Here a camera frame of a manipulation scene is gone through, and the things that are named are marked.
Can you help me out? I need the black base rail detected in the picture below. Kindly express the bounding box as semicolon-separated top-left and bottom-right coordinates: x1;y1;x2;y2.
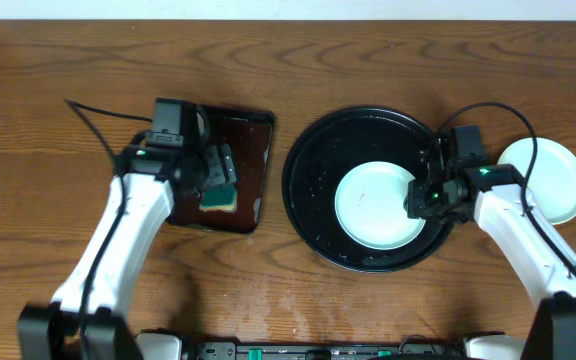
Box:
135;329;527;360

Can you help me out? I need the mint green plate with stain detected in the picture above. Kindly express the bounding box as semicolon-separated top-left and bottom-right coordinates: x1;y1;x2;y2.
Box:
334;161;425;251

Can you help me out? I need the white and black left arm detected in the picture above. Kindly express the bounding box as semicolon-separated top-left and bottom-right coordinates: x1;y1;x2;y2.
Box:
17;144;237;359

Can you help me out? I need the round black tray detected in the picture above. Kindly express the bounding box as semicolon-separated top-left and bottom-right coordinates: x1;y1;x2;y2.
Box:
282;106;453;273

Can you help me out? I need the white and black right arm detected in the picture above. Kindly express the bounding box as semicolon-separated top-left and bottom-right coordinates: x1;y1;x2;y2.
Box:
404;165;576;359

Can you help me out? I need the black rectangular water tray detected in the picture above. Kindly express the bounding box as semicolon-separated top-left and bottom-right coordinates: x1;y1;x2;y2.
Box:
168;106;274;234

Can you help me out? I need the green and yellow sponge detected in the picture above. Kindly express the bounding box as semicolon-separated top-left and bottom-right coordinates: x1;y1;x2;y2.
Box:
199;184;237;213

